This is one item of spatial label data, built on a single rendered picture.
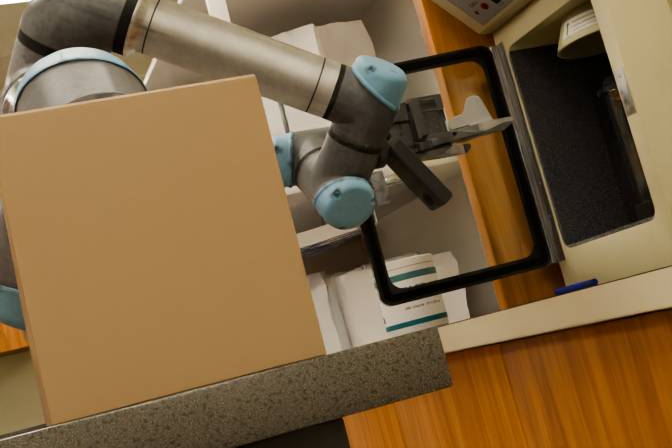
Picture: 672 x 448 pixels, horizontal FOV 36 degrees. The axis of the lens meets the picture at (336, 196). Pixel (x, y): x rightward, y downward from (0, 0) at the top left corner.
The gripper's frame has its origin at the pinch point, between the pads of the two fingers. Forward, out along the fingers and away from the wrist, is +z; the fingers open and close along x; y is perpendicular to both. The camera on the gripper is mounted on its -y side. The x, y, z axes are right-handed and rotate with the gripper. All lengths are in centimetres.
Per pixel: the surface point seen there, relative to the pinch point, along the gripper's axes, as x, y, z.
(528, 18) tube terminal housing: 6.1, 19.7, 15.8
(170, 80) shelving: 195, 77, -2
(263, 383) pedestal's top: -73, -27, -62
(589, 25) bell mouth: -4.6, 13.8, 19.1
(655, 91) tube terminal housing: -13.7, -0.3, 20.0
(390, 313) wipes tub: 59, -20, 0
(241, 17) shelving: 144, 77, 12
